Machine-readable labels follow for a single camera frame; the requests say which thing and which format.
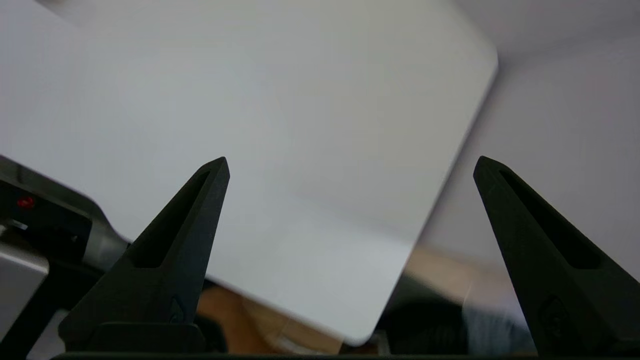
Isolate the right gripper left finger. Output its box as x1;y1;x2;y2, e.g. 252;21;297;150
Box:
59;157;231;353

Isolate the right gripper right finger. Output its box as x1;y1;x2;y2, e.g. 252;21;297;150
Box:
473;156;640;353

